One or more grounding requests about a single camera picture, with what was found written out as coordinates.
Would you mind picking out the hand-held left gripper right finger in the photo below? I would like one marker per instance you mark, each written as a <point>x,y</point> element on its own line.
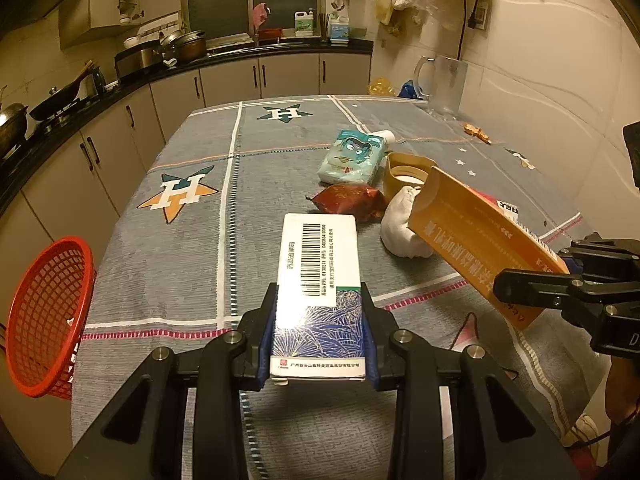
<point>372,340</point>

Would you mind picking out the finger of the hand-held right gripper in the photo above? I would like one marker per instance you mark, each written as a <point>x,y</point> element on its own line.
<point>530,287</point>
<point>605,255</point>

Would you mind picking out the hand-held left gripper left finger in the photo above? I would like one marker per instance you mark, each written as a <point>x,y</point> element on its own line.
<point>265,340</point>

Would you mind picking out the white blue medicine box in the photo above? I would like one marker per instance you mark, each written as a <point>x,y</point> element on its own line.
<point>320,310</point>

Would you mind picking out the orange cardboard box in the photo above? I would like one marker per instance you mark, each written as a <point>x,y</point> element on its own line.
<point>460,230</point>

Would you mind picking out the blue tissue packet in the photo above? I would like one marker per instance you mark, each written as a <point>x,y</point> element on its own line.
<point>350,160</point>

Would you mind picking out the red plastic basket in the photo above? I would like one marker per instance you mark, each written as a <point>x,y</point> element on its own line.
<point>45,310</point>

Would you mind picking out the person's dark trouser leg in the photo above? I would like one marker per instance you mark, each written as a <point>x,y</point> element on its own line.
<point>622,395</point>

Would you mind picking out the grey printed tablecloth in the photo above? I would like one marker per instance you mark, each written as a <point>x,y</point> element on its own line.
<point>200,260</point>

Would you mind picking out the person's white shoe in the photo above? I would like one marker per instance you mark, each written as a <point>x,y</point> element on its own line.
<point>585,430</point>

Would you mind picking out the dark red snack packet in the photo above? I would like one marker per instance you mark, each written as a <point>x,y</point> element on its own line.
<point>350,200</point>

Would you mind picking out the yellow tape roll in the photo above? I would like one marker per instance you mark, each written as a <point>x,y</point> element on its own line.
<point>392,180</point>

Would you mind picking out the small orange candy wrapper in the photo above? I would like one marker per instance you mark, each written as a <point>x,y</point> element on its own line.
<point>475,131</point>

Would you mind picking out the white tube bottle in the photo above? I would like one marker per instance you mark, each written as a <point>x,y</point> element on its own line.
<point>387,136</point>

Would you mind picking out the clear glass mug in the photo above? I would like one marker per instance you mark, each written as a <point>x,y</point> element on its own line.
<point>447,85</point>

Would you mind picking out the blue plastic bag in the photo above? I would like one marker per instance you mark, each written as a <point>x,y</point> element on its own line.
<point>411,91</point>

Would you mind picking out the yellow plastic bag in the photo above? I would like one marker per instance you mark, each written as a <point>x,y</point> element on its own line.
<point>381,87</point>

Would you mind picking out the lower kitchen cabinets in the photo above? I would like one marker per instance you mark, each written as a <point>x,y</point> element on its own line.
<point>225,80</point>

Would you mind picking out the kitchen cabinets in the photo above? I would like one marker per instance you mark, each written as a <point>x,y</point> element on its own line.
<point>225,80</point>
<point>100,10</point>

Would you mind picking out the stacked metal pots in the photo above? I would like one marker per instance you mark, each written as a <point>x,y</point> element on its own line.
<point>187,47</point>

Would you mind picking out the steel cooker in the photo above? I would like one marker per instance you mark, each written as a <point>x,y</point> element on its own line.
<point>137,60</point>

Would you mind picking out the blue label detergent jug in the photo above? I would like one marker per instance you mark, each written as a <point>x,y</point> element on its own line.
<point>340,27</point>

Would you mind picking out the chopstick holder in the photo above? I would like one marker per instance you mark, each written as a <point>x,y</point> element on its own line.
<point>324,27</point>

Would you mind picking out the black wok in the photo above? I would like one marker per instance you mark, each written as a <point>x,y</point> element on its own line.
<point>60,97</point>

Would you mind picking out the green label detergent jug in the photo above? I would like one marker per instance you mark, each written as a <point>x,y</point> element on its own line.
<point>305,25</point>

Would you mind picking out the pink hanging cloth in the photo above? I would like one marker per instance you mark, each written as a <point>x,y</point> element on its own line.
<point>260,17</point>

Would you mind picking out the dark frying pan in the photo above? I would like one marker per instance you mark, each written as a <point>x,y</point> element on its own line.
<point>12,125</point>

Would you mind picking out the upper kitchen cabinets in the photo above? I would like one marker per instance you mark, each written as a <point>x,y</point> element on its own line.
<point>100,10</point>

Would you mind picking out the wall socket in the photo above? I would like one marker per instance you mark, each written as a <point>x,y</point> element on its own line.
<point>481,14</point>

